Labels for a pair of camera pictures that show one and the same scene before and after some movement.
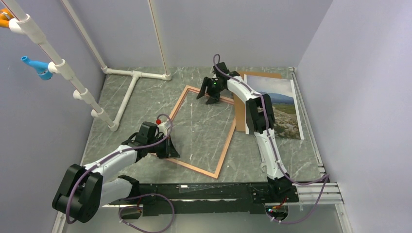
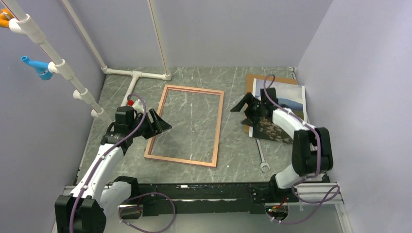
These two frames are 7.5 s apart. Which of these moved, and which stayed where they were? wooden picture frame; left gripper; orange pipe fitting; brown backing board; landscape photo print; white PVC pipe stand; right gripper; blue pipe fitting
Moved: left gripper; right gripper; wooden picture frame; landscape photo print; brown backing board
Stayed: white PVC pipe stand; orange pipe fitting; blue pipe fitting
